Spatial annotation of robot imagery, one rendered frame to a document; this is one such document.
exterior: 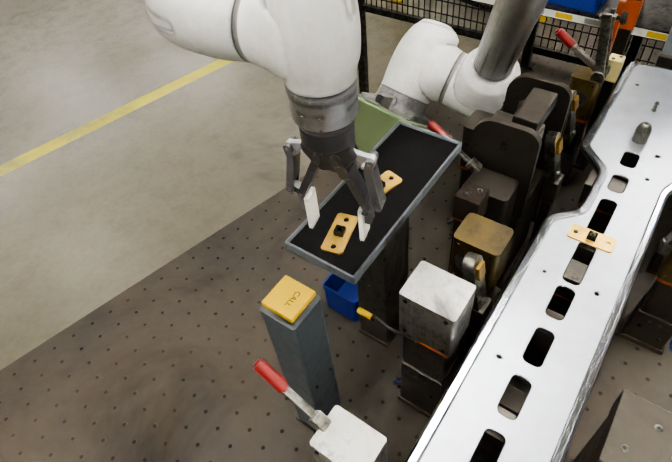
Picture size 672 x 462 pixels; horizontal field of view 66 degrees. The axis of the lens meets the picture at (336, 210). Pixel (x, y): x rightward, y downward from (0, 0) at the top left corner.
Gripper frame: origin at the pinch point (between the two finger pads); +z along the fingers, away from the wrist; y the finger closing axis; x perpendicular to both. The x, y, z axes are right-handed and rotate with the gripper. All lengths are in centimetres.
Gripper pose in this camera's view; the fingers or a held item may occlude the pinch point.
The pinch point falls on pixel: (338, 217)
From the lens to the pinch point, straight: 83.2
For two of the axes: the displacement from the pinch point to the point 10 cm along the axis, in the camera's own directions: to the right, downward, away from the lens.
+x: 3.6, -7.1, 6.1
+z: 0.8, 6.7, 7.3
